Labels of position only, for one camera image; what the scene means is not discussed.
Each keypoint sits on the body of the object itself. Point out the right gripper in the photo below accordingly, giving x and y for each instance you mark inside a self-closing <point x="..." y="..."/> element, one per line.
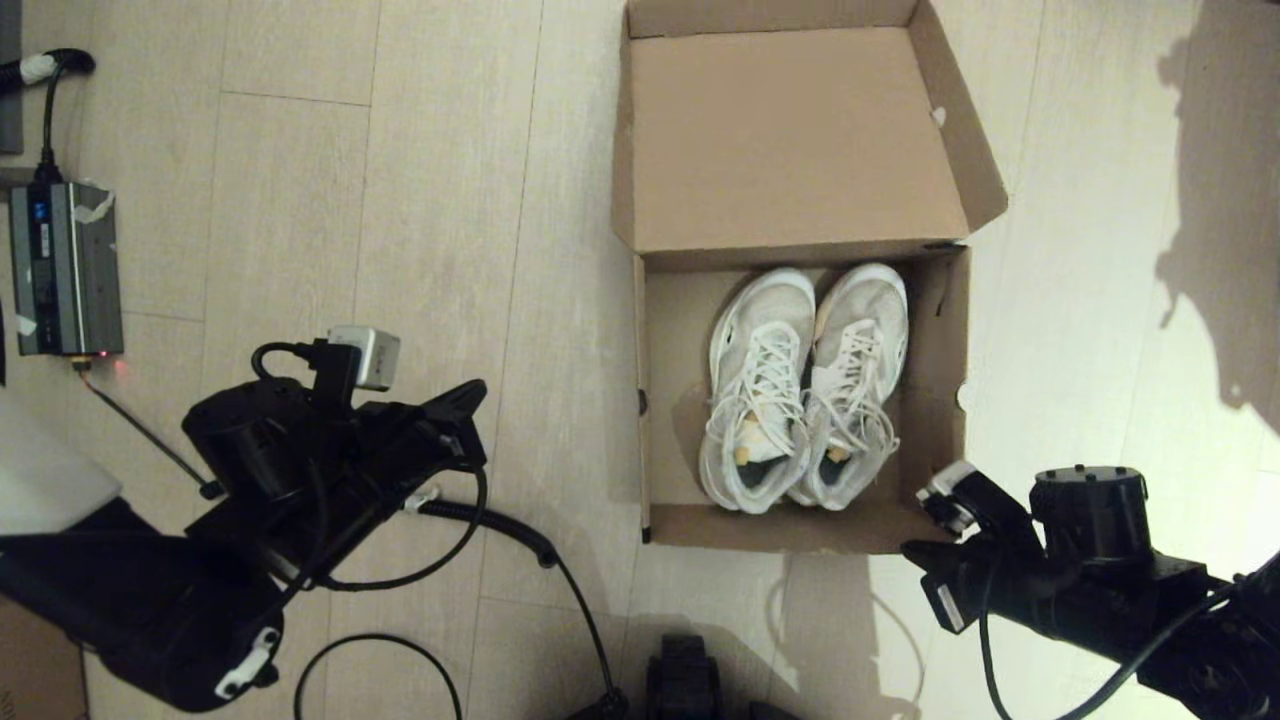
<point x="990" y="585"/>

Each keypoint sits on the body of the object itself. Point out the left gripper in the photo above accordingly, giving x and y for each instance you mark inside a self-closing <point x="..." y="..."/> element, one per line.
<point x="400" y="460"/>

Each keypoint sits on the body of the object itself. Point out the white lace-up sneaker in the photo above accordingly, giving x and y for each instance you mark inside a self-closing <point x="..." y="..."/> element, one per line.
<point x="860" y="370"/>
<point x="760" y="400"/>

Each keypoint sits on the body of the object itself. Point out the brown cardboard shoe box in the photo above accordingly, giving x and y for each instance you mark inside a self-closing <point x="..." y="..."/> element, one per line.
<point x="790" y="140"/>

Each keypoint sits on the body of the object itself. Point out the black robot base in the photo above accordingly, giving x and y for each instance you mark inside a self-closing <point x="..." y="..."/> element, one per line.
<point x="685" y="680"/>

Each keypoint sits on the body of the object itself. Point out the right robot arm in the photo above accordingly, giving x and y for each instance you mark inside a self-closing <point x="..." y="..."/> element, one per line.
<point x="1100" y="530"/>

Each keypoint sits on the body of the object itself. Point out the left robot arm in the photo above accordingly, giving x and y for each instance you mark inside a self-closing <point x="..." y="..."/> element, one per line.
<point x="130" y="580"/>

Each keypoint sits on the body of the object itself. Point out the grey power supply unit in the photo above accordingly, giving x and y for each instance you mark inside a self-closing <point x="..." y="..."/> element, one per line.
<point x="70" y="270"/>

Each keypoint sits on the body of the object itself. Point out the brown cardboard carton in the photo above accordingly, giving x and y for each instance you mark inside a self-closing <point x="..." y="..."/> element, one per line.
<point x="30" y="660"/>

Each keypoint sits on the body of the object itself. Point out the dark grey panel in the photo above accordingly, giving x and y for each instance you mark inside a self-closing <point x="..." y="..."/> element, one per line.
<point x="8" y="80"/>

